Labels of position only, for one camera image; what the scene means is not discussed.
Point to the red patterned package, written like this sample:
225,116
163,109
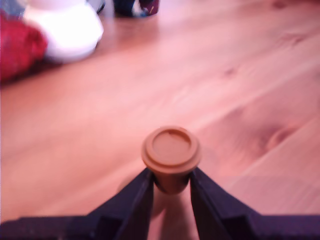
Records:
17,50

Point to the dark blue printed mug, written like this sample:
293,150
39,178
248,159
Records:
135,7

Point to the brown coffee capsule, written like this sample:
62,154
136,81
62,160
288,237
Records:
171,150

